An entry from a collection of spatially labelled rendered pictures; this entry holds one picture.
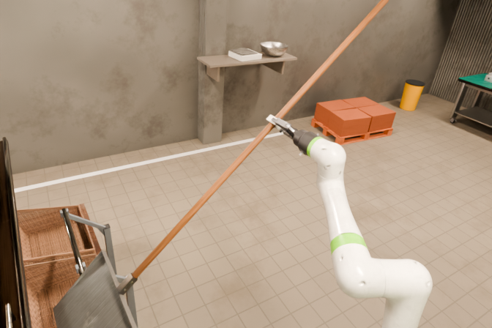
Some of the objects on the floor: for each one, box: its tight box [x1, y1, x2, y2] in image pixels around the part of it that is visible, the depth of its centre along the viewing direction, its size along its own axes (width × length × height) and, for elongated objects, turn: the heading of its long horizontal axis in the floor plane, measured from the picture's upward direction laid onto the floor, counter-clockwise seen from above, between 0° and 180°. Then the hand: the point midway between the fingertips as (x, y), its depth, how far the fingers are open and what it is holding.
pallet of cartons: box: [311, 97, 396, 145], centre depth 607 cm, size 124×89×43 cm
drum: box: [400, 79, 425, 111], centre depth 720 cm, size 37×36×57 cm
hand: (274, 121), depth 158 cm, fingers closed on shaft, 3 cm apart
